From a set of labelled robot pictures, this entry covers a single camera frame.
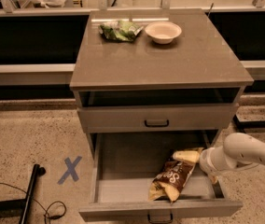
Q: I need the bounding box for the black wheeled stand base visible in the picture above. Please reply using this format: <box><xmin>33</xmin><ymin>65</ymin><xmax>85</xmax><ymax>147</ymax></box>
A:
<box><xmin>233</xmin><ymin>116</ymin><xmax>265</xmax><ymax>131</ymax></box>

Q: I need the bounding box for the white paper bowl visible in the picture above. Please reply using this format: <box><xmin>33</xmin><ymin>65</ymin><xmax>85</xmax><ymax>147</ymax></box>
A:
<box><xmin>145</xmin><ymin>21</ymin><xmax>182</xmax><ymax>45</ymax></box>

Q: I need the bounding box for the grey cabinet with counter top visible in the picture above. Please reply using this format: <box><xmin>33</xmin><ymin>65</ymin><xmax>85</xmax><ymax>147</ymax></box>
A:
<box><xmin>70</xmin><ymin>9</ymin><xmax>253</xmax><ymax>152</ymax></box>

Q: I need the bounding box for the brown sea salt chip bag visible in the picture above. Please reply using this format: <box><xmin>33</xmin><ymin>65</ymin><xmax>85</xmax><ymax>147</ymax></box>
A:
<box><xmin>148</xmin><ymin>147</ymin><xmax>202</xmax><ymax>203</ymax></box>

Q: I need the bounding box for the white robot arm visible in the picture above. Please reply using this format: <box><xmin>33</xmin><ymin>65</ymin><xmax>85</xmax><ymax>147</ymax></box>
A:
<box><xmin>173</xmin><ymin>133</ymin><xmax>265</xmax><ymax>184</ymax></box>

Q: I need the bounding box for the open grey middle drawer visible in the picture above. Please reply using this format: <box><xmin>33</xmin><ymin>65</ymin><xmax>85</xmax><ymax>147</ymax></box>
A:
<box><xmin>79</xmin><ymin>131</ymin><xmax>242</xmax><ymax>222</ymax></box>

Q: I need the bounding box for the green chip bag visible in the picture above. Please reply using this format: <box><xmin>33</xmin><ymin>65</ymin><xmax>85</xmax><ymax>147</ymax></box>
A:
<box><xmin>98</xmin><ymin>20</ymin><xmax>143</xmax><ymax>42</ymax></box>

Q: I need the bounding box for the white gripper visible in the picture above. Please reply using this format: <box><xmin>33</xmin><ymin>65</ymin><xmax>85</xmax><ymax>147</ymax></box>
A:
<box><xmin>173</xmin><ymin>146</ymin><xmax>237</xmax><ymax>184</ymax></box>

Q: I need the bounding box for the black drawer handle lower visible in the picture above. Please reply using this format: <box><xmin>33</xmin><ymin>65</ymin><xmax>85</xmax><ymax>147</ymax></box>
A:
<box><xmin>147</xmin><ymin>214</ymin><xmax>174</xmax><ymax>224</ymax></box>

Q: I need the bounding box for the closed grey upper drawer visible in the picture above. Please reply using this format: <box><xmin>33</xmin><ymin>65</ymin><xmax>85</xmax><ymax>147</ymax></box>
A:
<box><xmin>77</xmin><ymin>104</ymin><xmax>238</xmax><ymax>133</ymax></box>

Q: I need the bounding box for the blue tape X mark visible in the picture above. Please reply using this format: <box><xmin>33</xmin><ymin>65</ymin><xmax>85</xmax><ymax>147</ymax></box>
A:
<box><xmin>58</xmin><ymin>156</ymin><xmax>82</xmax><ymax>185</ymax></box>

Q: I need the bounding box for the black drawer handle upper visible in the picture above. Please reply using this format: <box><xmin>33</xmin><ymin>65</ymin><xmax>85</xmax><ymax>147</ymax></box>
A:
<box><xmin>144</xmin><ymin>119</ymin><xmax>170</xmax><ymax>128</ymax></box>

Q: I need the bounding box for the black drawer handle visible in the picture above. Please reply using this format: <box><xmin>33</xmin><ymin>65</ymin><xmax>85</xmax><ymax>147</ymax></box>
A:
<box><xmin>144</xmin><ymin>119</ymin><xmax>170</xmax><ymax>128</ymax></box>
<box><xmin>147</xmin><ymin>214</ymin><xmax>174</xmax><ymax>224</ymax></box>

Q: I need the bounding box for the black cable on floor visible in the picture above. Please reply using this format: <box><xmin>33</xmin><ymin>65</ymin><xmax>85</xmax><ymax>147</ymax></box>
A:
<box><xmin>0</xmin><ymin>167</ymin><xmax>67</xmax><ymax>221</ymax></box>

